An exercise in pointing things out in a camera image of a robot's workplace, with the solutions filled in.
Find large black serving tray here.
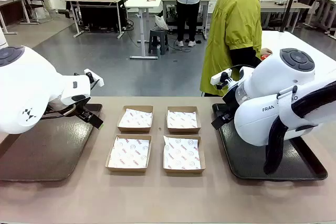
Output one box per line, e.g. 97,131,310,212
211,102,329,182

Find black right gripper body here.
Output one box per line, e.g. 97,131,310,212
220,111,236,130

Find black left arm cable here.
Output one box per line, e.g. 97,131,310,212
41,103,77,119

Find black plastic stool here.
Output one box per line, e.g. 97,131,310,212
148,28,170,56

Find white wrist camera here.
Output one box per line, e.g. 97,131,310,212
83,68,105,89
211,68,233,90

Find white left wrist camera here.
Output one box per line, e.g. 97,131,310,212
83,68,105,89

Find brown plastic serving tray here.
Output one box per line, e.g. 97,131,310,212
0,103,103,182

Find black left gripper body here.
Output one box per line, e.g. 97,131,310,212
74,104,93,122

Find person's right forearm black sleeve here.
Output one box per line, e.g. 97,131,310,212
228,45,263,70

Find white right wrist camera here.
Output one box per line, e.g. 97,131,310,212
211,68,233,90

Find white standing desk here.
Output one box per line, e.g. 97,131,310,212
123,0,163,60

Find grey top work table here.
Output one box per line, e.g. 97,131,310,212
258,0,313,29

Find white plastic bag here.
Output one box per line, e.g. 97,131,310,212
154,15,169,31

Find black slanted pole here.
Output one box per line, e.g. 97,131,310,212
278,0,302,34

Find black right arm cable sleeve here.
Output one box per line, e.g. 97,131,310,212
263,80,336,175

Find white printed paper liner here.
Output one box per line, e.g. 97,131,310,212
167,110,198,129
107,136,150,169
118,108,153,128
163,135,202,170

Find large white table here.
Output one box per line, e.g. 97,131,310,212
259,30,336,74

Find brown cardboard donut box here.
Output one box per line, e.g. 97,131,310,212
105,134,153,173
117,105,154,133
162,134,206,174
166,105,202,134

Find person in yellow-green jacket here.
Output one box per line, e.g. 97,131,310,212
199,0,274,98

